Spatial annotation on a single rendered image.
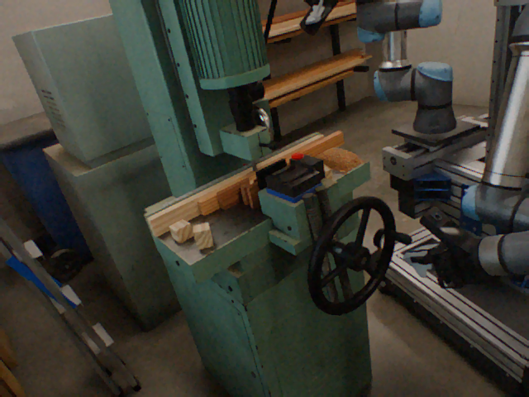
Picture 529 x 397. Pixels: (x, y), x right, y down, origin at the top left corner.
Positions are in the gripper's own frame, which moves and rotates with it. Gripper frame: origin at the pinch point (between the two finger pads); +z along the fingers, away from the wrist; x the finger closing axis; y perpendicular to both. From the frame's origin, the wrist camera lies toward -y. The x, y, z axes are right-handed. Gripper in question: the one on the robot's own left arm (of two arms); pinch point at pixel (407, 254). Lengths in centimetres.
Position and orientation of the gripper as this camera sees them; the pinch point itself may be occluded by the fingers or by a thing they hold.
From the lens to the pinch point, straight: 100.0
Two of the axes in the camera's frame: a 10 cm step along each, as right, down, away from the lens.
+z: -4.4, 1.9, 8.8
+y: 4.3, 9.0, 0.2
